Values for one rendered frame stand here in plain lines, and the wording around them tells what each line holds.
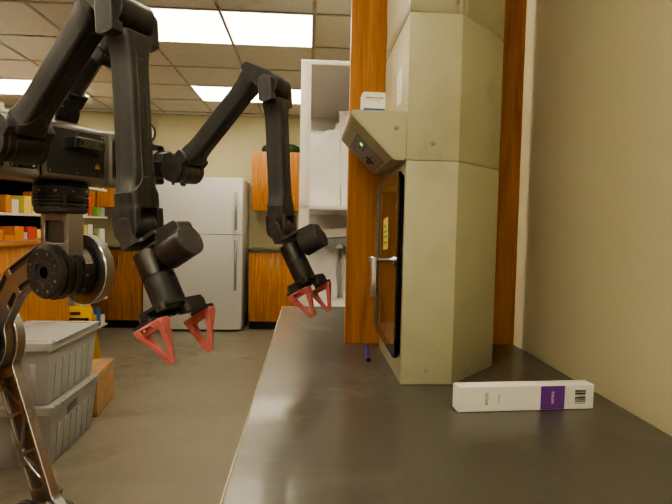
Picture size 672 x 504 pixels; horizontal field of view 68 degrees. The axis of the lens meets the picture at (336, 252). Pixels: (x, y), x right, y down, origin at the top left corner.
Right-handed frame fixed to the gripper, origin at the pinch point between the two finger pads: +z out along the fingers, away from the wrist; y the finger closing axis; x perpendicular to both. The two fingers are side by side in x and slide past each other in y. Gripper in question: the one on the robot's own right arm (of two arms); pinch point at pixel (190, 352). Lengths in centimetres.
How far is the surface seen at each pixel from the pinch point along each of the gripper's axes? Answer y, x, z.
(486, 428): 18, -36, 33
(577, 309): 62, -55, 27
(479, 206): 48, -49, -4
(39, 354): 96, 179, -50
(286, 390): 18.5, -2.2, 13.6
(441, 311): 37, -33, 13
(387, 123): 31, -42, -26
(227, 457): 151, 143, 39
